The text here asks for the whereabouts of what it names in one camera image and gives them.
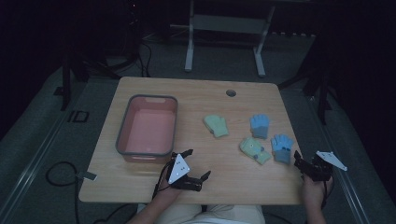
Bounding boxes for person's beige pants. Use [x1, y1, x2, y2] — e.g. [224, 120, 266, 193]
[136, 203, 266, 224]

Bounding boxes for pink basin with grey rim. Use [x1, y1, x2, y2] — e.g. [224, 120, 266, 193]
[115, 93, 179, 164]

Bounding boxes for white metal stand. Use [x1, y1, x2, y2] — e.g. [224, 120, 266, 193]
[184, 0, 276, 78]

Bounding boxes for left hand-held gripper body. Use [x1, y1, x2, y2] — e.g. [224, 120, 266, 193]
[167, 152, 204, 192]

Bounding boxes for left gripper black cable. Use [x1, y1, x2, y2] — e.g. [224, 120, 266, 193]
[151, 154, 176, 200]

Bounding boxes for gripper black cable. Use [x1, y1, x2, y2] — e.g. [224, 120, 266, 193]
[320, 180, 334, 210]
[151, 154, 176, 200]

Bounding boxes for person's right hand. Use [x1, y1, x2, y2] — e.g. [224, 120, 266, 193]
[301, 175, 333, 213]

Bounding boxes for small metal bracket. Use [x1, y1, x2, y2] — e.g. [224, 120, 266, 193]
[75, 170, 98, 182]

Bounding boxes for green glove with dots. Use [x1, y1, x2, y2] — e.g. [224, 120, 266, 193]
[238, 136, 273, 166]

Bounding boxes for black floor cable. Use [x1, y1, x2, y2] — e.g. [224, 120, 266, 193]
[45, 161, 80, 224]

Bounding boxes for blue glove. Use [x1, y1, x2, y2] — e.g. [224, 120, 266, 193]
[270, 133, 295, 165]
[249, 113, 271, 140]

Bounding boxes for black tripod stand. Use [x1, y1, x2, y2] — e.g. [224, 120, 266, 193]
[278, 43, 335, 126]
[53, 36, 141, 112]

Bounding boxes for plain green glove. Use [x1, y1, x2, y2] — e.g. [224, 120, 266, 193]
[203, 114, 230, 139]

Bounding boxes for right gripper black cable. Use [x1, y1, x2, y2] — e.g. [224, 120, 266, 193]
[320, 180, 334, 210]

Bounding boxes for person's left hand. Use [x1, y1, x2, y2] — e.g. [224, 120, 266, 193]
[154, 178, 184, 202]

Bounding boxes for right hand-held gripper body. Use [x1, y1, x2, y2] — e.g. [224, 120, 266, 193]
[306, 150, 348, 183]

